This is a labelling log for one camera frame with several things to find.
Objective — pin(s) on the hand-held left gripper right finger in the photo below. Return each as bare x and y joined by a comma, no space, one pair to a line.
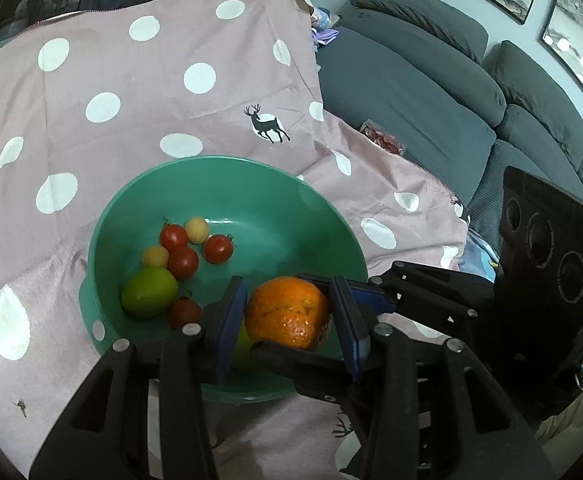
350,330

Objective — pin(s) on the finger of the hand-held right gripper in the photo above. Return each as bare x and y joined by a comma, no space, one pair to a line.
301,365
421,285

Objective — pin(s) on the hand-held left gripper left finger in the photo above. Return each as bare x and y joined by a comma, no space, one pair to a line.
231,327

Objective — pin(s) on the red tomato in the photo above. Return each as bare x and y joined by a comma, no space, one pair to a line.
185,312
183,262
218,249
173,237

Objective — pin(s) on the orange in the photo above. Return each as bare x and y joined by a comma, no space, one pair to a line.
289,317

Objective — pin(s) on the small yellow-green fruit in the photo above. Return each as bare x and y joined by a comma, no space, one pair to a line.
197,230
155,257

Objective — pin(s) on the green plastic bowl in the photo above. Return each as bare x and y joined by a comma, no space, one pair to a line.
271,220

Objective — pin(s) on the light blue printed cloth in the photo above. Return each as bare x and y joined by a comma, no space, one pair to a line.
479,255

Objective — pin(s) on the red snack packet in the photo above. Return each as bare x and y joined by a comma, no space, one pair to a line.
384,137

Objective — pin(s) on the beige cloth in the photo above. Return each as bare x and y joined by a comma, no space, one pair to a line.
576,420

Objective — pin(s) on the grey sofa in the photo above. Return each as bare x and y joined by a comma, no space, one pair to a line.
421,85

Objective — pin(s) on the pink polka dot blanket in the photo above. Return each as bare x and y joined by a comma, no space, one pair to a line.
121,60

